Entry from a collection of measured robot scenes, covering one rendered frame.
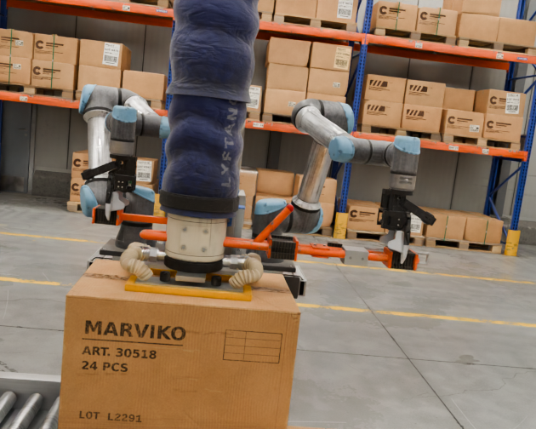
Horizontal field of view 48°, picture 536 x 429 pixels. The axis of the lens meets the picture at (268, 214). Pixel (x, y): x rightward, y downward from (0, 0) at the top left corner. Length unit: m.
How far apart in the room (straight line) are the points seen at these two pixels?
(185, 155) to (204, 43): 0.29
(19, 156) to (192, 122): 9.10
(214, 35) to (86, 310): 0.77
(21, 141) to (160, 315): 9.15
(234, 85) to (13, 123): 9.14
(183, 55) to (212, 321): 0.69
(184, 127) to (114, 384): 0.69
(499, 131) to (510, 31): 1.47
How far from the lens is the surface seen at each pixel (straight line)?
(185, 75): 1.62
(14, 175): 10.70
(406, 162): 1.75
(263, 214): 2.24
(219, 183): 1.62
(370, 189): 10.52
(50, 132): 10.54
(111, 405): 1.68
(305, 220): 2.29
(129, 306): 1.58
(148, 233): 1.72
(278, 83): 8.91
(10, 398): 2.28
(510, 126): 9.85
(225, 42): 1.61
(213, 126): 1.61
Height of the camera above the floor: 1.54
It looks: 8 degrees down
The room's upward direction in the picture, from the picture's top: 7 degrees clockwise
